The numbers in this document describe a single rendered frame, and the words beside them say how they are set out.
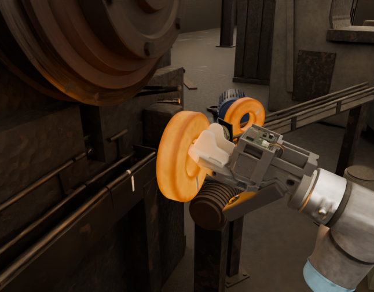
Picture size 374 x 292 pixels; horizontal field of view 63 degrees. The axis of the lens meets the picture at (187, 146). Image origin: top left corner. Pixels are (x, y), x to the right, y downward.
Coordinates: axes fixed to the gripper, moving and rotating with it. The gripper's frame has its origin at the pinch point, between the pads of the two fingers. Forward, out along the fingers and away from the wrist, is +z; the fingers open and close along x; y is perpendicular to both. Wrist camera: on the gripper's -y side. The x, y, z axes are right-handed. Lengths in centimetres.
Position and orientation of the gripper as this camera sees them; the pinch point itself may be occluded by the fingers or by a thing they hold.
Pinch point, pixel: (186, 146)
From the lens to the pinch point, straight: 52.5
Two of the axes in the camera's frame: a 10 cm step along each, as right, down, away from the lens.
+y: 2.3, -8.3, -5.0
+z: -8.7, -4.1, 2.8
